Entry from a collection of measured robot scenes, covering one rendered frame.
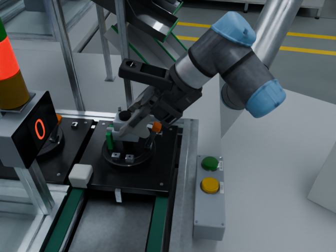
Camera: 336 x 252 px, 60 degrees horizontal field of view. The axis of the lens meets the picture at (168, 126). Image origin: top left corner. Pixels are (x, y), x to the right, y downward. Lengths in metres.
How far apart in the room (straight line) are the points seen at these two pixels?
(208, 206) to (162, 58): 0.52
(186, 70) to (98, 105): 0.63
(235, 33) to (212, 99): 0.65
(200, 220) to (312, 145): 0.53
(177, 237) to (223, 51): 0.38
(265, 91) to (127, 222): 0.42
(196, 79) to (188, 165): 0.27
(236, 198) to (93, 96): 0.68
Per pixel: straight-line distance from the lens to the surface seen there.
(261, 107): 0.55
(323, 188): 0.85
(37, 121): 0.53
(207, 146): 0.96
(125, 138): 0.73
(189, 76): 0.58
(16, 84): 0.48
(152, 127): 0.70
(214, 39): 0.55
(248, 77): 0.55
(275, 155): 0.98
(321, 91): 3.10
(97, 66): 1.41
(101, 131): 0.86
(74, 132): 0.87
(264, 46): 0.70
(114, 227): 0.72
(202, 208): 0.68
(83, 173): 0.73
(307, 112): 1.20
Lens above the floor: 1.53
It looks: 41 degrees down
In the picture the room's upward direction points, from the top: straight up
